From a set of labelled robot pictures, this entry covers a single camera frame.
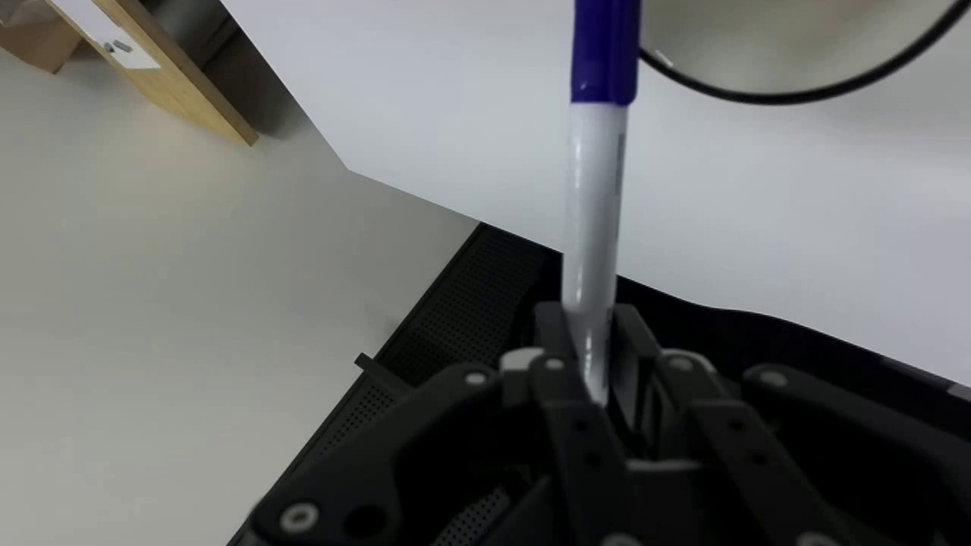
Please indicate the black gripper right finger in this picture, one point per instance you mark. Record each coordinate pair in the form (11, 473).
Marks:
(789, 456)

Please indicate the light wooden desk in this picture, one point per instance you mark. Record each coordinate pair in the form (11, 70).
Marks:
(185, 87)

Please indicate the black mesh panel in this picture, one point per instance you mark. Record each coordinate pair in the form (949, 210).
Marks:
(466, 304)

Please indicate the white paper sheet with marks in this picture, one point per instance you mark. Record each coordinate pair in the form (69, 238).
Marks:
(106, 31)

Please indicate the white marker with blue cap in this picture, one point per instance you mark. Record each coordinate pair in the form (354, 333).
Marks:
(596, 201)

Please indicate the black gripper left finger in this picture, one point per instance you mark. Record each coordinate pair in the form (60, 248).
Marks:
(455, 466)

